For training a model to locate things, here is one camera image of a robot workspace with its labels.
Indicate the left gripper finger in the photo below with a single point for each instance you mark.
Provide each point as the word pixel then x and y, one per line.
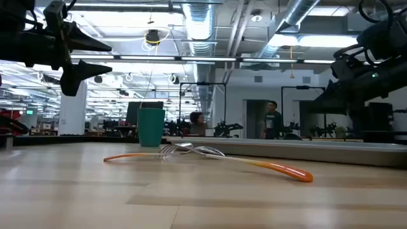
pixel 79 41
pixel 73 79

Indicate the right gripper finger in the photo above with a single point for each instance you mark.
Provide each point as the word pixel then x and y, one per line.
pixel 330 101

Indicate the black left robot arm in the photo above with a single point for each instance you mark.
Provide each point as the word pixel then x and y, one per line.
pixel 16 12

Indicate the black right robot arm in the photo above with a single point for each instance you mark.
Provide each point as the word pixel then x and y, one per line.
pixel 381 35

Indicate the black background robot arm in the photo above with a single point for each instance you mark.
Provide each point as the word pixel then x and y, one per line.
pixel 227 128
pixel 175 128
pixel 322 130

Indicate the dark green cup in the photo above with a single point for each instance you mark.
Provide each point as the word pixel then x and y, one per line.
pixel 151 127

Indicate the small background potted plant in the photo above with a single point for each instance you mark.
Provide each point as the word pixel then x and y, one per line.
pixel 340 132

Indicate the white pillar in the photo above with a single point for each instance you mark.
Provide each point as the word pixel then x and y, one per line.
pixel 73 111

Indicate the standing person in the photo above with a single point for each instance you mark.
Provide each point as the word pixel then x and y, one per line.
pixel 273 124

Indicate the black monitor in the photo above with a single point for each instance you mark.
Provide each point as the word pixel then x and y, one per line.
pixel 133 113

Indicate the black ceiling-hung device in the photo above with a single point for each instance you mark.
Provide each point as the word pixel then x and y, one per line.
pixel 152 36

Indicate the red black machine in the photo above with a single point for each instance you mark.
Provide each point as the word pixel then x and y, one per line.
pixel 9 122

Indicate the seated person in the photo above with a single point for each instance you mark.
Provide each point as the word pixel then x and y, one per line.
pixel 197 127

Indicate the black background station frame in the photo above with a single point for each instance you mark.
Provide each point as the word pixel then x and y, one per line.
pixel 203 83
pixel 302 87

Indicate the black metal table frame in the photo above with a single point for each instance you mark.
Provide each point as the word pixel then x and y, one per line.
pixel 63 140

